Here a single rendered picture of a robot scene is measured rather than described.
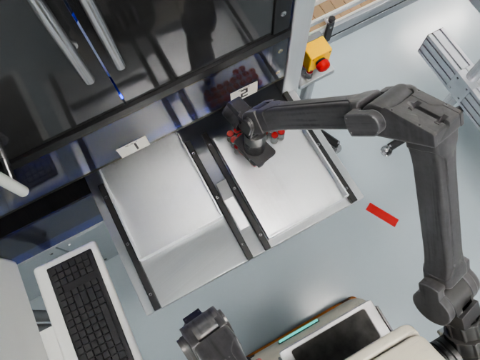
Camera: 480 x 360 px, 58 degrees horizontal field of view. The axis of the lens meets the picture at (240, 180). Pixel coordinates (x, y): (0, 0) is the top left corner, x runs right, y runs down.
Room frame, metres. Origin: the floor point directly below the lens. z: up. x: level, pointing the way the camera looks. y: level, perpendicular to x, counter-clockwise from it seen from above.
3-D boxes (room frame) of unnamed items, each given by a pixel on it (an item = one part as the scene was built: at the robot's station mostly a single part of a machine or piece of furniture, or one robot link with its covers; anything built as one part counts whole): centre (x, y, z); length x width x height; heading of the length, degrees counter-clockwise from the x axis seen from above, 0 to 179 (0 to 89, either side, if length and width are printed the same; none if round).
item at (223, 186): (0.31, 0.03, 0.91); 0.14 x 0.03 x 0.06; 24
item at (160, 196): (0.38, 0.24, 0.90); 0.34 x 0.26 x 0.04; 24
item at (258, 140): (0.44, -0.04, 1.09); 0.07 x 0.06 x 0.07; 35
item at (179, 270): (0.38, 0.06, 0.87); 0.70 x 0.48 x 0.02; 114
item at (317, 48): (0.73, -0.25, 0.99); 0.08 x 0.07 x 0.07; 24
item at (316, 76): (0.77, -0.25, 0.87); 0.14 x 0.13 x 0.02; 24
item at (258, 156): (0.44, -0.05, 1.03); 0.10 x 0.07 x 0.07; 39
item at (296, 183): (0.41, -0.12, 0.90); 0.34 x 0.26 x 0.04; 24
